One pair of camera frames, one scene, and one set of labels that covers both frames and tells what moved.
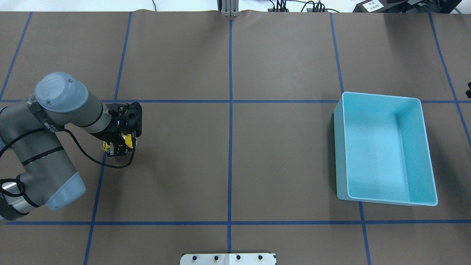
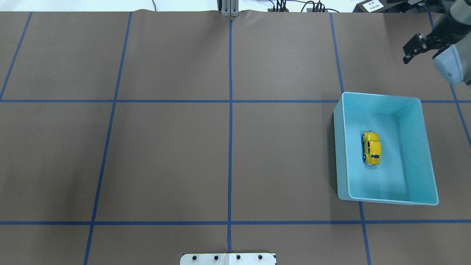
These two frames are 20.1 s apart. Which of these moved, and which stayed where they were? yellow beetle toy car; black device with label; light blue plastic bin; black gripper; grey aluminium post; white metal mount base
Moved: black gripper; yellow beetle toy car
Stayed: white metal mount base; light blue plastic bin; grey aluminium post; black device with label
